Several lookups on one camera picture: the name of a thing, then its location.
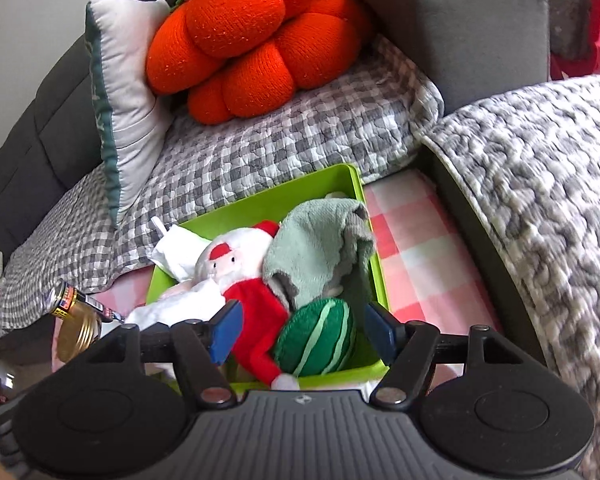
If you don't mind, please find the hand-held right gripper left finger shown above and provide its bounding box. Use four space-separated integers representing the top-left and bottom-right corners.
82 300 245 408

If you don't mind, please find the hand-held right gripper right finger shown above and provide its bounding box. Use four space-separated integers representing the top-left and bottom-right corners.
364 302 530 408

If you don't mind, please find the santa plush toy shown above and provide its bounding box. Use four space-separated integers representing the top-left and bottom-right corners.
194 220 301 391

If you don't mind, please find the green striped watermelon plush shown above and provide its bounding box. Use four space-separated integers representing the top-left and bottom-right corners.
272 297 358 377

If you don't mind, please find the white foam sponge block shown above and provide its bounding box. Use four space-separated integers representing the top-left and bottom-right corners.
125 282 227 330

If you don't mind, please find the white tissue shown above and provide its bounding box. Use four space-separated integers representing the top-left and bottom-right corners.
147 217 213 282

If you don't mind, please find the green fleece towel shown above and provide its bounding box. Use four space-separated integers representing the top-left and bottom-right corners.
262 197 376 313

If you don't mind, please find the green plastic box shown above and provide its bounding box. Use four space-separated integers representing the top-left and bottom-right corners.
145 162 391 396

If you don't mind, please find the pink checkered tablecloth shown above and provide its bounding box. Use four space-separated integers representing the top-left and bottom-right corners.
50 167 506 401

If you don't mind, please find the gold lid plastic jar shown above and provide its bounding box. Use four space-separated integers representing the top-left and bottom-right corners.
56 304 105 365

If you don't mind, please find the yellow label tin can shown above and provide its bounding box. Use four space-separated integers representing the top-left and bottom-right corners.
50 281 126 323

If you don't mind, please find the grey checkered quilt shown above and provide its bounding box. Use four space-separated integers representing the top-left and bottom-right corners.
420 72 600 480
0 35 444 348

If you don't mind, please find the teal white throw pillow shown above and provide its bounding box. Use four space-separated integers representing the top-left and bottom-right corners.
85 0 173 231

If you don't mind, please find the orange knotted plush pillow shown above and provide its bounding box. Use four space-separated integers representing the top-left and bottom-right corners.
146 0 373 126

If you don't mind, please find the grey sofa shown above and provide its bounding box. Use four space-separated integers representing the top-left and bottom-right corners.
0 0 551 261

